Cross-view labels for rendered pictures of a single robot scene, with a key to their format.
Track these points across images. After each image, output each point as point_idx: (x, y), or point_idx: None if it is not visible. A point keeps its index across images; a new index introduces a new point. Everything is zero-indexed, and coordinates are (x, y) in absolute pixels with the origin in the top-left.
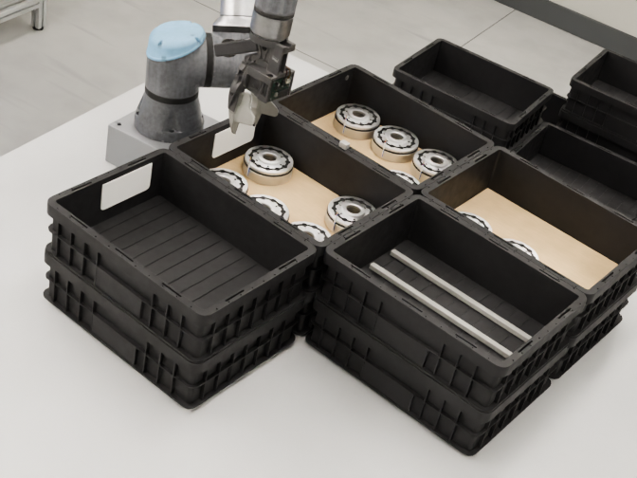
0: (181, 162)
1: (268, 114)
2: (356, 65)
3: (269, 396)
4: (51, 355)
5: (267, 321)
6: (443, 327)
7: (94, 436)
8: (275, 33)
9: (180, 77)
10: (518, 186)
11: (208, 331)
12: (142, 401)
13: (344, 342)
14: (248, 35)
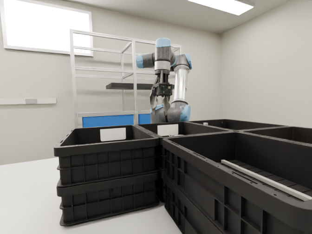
0: (133, 126)
1: (168, 108)
2: (225, 119)
3: (117, 232)
4: (48, 191)
5: (124, 178)
6: (220, 166)
7: (1, 229)
8: (159, 66)
9: (157, 117)
10: (311, 143)
11: (66, 165)
12: (50, 217)
13: (177, 204)
14: (178, 102)
